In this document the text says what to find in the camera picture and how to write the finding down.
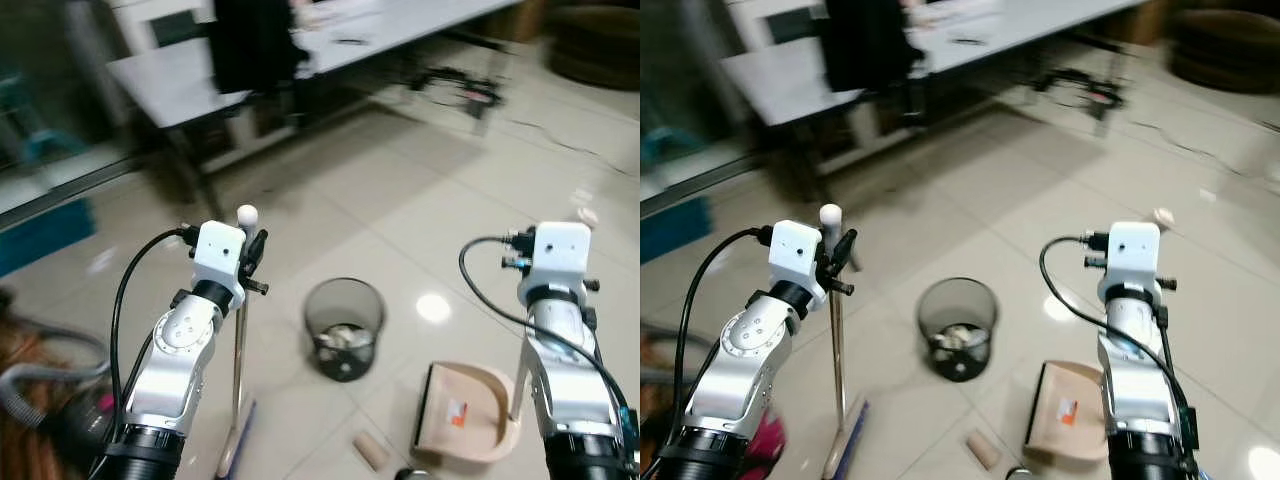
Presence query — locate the broom with white knob handle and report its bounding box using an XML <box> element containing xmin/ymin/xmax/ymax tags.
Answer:
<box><xmin>818</xmin><ymin>203</ymin><xmax>871</xmax><ymax>480</ymax></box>
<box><xmin>214</xmin><ymin>204</ymin><xmax>261</xmax><ymax>480</ymax></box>

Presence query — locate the teal chair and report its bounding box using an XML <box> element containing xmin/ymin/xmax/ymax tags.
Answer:
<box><xmin>0</xmin><ymin>72</ymin><xmax>85</xmax><ymax>169</ymax></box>
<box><xmin>640</xmin><ymin>122</ymin><xmax>703</xmax><ymax>171</ymax></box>

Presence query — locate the black power strip with cables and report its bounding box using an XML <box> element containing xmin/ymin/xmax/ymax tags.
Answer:
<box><xmin>408</xmin><ymin>64</ymin><xmax>503</xmax><ymax>113</ymax></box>
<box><xmin>1032</xmin><ymin>66</ymin><xmax>1127</xmax><ymax>113</ymax></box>

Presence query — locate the small beige cylinder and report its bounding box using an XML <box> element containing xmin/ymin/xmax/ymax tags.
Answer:
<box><xmin>964</xmin><ymin>430</ymin><xmax>1003</xmax><ymax>472</ymax></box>
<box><xmin>351</xmin><ymin>432</ymin><xmax>394</xmax><ymax>473</ymax></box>

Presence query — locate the blue crate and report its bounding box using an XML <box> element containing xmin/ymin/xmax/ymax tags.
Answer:
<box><xmin>0</xmin><ymin>198</ymin><xmax>97</xmax><ymax>279</ymax></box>
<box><xmin>640</xmin><ymin>194</ymin><xmax>714</xmax><ymax>265</ymax></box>

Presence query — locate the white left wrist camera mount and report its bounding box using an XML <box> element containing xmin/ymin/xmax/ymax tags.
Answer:
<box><xmin>767</xmin><ymin>220</ymin><xmax>828</xmax><ymax>303</ymax></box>
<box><xmin>192</xmin><ymin>221</ymin><xmax>249</xmax><ymax>304</ymax></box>

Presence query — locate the grey vacuum hose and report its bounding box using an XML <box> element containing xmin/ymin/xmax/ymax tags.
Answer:
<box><xmin>0</xmin><ymin>340</ymin><xmax>113</xmax><ymax>433</ymax></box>

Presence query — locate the grey long table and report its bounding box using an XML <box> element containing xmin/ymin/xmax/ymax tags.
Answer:
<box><xmin>104</xmin><ymin>0</ymin><xmax>523</xmax><ymax>216</ymax></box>
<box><xmin>720</xmin><ymin>0</ymin><xmax>1151</xmax><ymax>206</ymax></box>

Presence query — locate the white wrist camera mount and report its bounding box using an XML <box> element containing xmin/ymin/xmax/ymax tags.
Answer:
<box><xmin>192</xmin><ymin>221</ymin><xmax>249</xmax><ymax>304</ymax></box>
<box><xmin>1099</xmin><ymin>221</ymin><xmax>1165</xmax><ymax>303</ymax></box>
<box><xmin>519</xmin><ymin>222</ymin><xmax>594</xmax><ymax>303</ymax></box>
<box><xmin>767</xmin><ymin>220</ymin><xmax>828</xmax><ymax>303</ymax></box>

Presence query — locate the black mesh waste bin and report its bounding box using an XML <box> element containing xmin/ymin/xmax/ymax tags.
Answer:
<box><xmin>303</xmin><ymin>277</ymin><xmax>388</xmax><ymax>384</ymax></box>
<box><xmin>916</xmin><ymin>277</ymin><xmax>1000</xmax><ymax>384</ymax></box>

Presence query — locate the round brown basket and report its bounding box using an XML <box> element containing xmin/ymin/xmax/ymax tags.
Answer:
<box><xmin>1164</xmin><ymin>8</ymin><xmax>1280</xmax><ymax>97</ymax></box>
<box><xmin>545</xmin><ymin>4</ymin><xmax>641</xmax><ymax>93</ymax></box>

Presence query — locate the black hanging garment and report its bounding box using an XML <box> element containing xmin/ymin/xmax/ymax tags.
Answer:
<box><xmin>824</xmin><ymin>0</ymin><xmax>927</xmax><ymax>96</ymax></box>
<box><xmin>211</xmin><ymin>0</ymin><xmax>312</xmax><ymax>98</ymax></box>

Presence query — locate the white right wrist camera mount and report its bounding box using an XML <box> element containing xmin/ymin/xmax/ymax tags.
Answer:
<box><xmin>519</xmin><ymin>222</ymin><xmax>594</xmax><ymax>303</ymax></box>
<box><xmin>1099</xmin><ymin>221</ymin><xmax>1165</xmax><ymax>303</ymax></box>

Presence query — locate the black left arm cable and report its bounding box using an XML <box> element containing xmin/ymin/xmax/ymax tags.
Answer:
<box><xmin>676</xmin><ymin>226</ymin><xmax>776</xmax><ymax>441</ymax></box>
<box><xmin>108</xmin><ymin>226</ymin><xmax>203</xmax><ymax>446</ymax></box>

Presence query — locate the crumpled paper trash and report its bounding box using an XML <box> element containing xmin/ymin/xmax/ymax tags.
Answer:
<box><xmin>930</xmin><ymin>324</ymin><xmax>986</xmax><ymax>353</ymax></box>
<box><xmin>316</xmin><ymin>324</ymin><xmax>375</xmax><ymax>353</ymax></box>

